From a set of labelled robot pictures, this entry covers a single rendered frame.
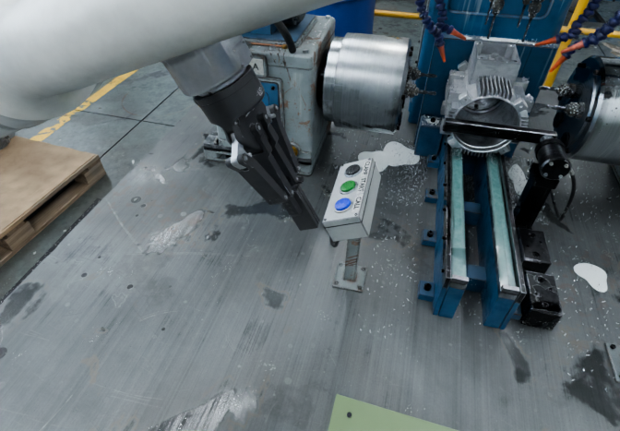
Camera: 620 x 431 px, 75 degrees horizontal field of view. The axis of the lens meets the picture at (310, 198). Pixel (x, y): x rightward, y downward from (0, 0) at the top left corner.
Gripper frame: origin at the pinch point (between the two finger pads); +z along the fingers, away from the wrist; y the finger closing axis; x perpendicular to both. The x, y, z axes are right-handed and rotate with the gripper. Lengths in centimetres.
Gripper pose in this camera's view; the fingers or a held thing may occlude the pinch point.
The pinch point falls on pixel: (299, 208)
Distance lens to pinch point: 56.9
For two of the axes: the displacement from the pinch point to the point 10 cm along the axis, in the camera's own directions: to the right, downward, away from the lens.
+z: 4.3, 7.4, 5.3
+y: 2.5, -6.6, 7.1
